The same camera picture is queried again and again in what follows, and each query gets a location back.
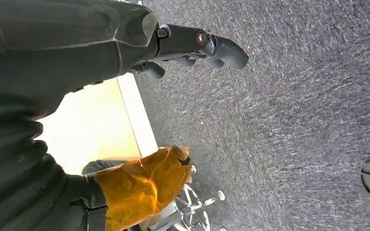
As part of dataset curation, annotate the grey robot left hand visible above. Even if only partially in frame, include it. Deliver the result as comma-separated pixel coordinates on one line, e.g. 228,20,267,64
0,0,250,231

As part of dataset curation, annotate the black office chair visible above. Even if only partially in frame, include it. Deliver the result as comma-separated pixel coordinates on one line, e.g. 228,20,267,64
146,166,228,231

